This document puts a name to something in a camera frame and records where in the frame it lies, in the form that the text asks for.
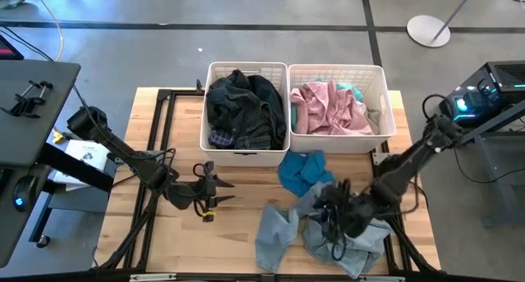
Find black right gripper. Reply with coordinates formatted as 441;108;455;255
314;189;372;244

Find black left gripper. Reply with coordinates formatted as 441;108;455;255
192;161;236;224

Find dark plaid garment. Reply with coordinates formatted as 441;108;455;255
208;128;235;148

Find light blue jeans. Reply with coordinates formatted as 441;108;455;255
254;181;393;280

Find dark blue jeans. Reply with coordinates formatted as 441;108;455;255
204;70;287;151

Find pink tie-dye garment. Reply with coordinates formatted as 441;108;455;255
289;80;375;136

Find teal garment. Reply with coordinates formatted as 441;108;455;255
336;83;365;102

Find white plastic laundry basket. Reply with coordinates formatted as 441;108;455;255
199;61;291;168
288;63;398;154

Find bright blue garment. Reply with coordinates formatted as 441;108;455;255
278;150;336;197

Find white cardboard box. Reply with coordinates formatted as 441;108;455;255
47;139;114;191

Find grey metal computer stand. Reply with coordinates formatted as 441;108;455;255
467;105;525;228

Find black computer with coloured lights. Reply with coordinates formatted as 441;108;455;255
438;60;525;130

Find black computer mouse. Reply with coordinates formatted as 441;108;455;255
11;175;38;212

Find dark grey desk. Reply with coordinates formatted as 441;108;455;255
0;59;82;266

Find round grey stand base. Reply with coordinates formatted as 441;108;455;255
406;14;451;48

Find black clamp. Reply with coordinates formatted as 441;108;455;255
0;80;54;119

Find grey stand pole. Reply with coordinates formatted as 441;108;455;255
432;0;479;41

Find black screen device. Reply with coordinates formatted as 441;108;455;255
0;34;25;61

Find black metal frame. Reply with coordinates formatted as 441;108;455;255
92;79;206;275
371;142;442;275

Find silver metal bracket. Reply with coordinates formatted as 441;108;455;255
358;275;405;282
130;273;177;282

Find black computer cable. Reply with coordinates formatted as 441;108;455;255
453;146;525;184

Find black floor cable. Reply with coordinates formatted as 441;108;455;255
0;24;99;123

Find thin yellow cable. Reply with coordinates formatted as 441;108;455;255
30;0;66;61

